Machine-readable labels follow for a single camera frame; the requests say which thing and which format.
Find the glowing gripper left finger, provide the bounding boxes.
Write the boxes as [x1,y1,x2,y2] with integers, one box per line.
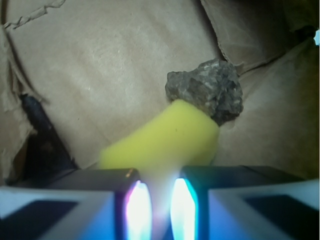
[0,168,152,240]

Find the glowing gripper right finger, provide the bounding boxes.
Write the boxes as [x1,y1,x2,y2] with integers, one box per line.
[170,165,320,240]

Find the yellow green sponge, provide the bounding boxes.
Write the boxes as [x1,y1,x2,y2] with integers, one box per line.
[98,99,220,173]

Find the black tape patch bottom left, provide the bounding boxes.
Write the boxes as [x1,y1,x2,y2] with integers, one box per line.
[20,94,78,180]

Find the brown rock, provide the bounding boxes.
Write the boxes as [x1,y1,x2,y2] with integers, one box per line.
[164,58,244,126]

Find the brown paper bag tray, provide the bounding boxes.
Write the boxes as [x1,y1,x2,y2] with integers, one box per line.
[0,0,320,182]

